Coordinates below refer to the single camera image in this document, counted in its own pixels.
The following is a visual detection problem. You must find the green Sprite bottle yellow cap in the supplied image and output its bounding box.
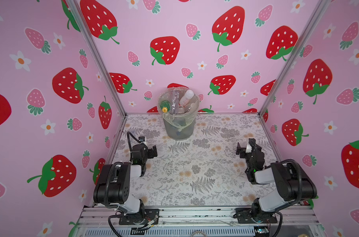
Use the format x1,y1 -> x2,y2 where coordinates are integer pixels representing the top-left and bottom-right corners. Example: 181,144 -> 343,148
160,100 -> 171,113

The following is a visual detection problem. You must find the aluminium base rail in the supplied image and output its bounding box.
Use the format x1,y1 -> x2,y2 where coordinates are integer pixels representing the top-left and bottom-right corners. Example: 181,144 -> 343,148
73,205 -> 326,237

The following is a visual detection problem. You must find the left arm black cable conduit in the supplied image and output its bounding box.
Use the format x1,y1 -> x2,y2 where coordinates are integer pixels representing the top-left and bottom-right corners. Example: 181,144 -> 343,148
103,131 -> 147,237

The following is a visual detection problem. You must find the clear bottle blue cap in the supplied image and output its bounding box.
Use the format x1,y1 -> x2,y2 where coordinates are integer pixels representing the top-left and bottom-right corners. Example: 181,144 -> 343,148
171,90 -> 180,114

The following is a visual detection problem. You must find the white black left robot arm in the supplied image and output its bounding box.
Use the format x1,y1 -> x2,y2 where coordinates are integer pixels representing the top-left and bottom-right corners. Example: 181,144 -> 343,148
93,144 -> 158,216

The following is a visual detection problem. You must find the aluminium frame post right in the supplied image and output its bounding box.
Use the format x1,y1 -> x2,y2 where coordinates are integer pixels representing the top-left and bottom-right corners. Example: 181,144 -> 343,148
258,0 -> 331,119

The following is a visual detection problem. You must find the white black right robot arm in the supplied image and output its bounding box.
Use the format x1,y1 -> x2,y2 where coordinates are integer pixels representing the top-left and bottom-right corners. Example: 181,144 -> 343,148
236,138 -> 317,218

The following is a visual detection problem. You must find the aluminium frame post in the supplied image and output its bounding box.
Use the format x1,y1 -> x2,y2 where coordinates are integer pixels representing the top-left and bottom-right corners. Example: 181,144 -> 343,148
258,0 -> 331,119
67,1 -> 126,117

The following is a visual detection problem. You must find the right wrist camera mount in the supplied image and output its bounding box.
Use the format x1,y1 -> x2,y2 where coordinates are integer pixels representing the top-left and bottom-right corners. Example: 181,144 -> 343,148
246,138 -> 256,153

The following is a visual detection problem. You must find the aluminium frame post left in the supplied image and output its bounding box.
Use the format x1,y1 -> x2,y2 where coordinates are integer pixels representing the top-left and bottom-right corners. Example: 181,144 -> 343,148
67,1 -> 126,117

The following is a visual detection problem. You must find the silver mesh waste bin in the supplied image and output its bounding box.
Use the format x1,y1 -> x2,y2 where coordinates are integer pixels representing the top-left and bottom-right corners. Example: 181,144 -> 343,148
157,88 -> 200,141

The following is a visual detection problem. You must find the clear green bin liner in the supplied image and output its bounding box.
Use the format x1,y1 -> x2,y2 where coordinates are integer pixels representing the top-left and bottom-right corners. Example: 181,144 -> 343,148
157,87 -> 200,131

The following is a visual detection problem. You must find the clear bottle yellow label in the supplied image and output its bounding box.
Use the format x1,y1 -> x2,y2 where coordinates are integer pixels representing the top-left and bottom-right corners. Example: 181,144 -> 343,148
175,106 -> 186,116

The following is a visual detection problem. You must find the white bottle red cap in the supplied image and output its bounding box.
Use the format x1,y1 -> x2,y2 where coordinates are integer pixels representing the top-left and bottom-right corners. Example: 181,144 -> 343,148
179,90 -> 194,107

